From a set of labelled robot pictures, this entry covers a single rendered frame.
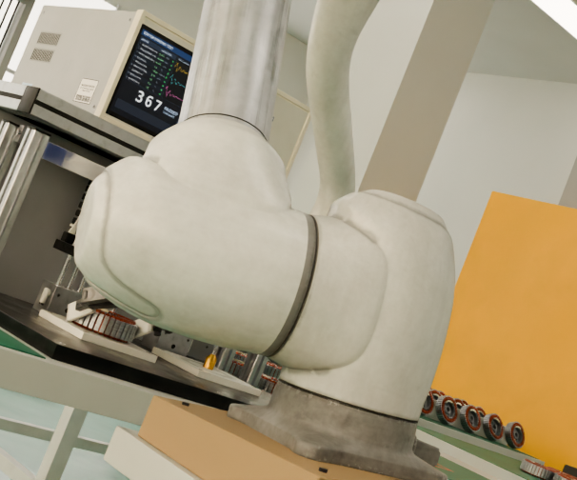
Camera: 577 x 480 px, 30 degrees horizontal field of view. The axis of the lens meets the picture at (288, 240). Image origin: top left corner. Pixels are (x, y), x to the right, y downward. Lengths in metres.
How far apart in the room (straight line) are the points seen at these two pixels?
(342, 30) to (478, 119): 7.33
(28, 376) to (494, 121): 7.42
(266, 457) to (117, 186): 0.29
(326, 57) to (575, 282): 4.07
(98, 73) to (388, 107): 4.11
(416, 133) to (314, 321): 5.09
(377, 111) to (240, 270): 5.01
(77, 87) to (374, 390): 1.08
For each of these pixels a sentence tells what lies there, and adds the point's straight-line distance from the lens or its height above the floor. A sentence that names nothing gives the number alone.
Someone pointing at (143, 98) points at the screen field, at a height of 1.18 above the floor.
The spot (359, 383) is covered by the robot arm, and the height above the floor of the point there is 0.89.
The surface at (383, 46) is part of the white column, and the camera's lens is 6.22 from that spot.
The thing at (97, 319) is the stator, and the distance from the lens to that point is 1.77.
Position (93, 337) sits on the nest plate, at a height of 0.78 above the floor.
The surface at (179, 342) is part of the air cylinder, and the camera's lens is 2.07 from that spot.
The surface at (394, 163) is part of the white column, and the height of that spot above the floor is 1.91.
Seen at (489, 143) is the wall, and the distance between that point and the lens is 8.64.
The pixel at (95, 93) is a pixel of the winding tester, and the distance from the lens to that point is 1.94.
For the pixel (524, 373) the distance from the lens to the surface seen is 5.50.
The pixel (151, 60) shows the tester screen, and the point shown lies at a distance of 1.94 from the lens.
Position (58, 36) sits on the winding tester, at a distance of 2.15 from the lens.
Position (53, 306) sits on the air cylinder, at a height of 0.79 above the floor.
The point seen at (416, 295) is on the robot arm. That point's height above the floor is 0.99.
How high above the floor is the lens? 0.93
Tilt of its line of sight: 4 degrees up
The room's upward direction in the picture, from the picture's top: 22 degrees clockwise
